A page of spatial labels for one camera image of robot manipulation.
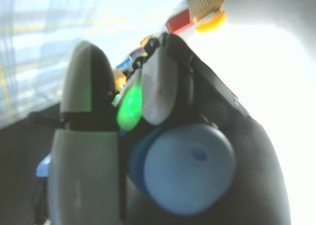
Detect light blue toy racket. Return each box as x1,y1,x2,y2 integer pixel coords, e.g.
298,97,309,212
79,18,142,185
36,123,237,216

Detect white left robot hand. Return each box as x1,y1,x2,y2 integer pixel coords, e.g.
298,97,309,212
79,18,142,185
46,33,292,225

